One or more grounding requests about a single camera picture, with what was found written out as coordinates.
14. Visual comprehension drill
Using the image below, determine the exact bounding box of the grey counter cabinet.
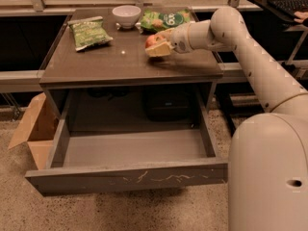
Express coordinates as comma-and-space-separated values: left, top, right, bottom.
40, 8, 222, 114

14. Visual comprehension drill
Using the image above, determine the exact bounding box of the green chip bag right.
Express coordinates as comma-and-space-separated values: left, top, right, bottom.
141, 9, 191, 33

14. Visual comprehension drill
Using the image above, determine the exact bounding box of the brown cardboard box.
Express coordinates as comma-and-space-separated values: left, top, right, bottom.
9, 93, 59, 169

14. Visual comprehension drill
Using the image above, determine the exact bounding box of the black bag under cabinet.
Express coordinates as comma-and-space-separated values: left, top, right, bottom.
142, 86, 193, 122

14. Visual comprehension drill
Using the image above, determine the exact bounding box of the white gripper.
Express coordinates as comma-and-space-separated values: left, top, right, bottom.
145, 23, 193, 57

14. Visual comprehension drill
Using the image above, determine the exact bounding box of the white ceramic bowl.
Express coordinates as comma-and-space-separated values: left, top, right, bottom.
112, 5, 141, 29

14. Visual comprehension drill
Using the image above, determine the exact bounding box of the red apple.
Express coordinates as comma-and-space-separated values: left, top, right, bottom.
145, 35, 165, 48

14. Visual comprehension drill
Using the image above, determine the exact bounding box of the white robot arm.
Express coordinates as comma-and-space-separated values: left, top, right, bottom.
145, 7, 308, 231

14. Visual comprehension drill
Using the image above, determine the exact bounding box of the green snack bag left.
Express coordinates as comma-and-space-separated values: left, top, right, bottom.
68, 16, 113, 52

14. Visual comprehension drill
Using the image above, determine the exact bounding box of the person's hand on laptop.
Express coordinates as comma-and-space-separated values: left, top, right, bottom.
295, 12, 308, 24

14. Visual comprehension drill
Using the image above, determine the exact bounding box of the grey open drawer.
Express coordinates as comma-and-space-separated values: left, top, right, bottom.
26, 85, 227, 195

